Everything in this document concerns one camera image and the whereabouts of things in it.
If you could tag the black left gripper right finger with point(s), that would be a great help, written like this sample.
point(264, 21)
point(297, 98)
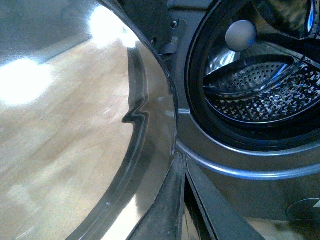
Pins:
point(222, 219)

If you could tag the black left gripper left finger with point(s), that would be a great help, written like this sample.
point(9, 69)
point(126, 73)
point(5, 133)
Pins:
point(163, 221)

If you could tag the grey front-load washing machine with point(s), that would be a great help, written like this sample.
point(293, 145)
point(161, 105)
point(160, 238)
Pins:
point(247, 74)

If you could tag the round washing machine door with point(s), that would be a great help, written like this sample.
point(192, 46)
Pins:
point(87, 121)

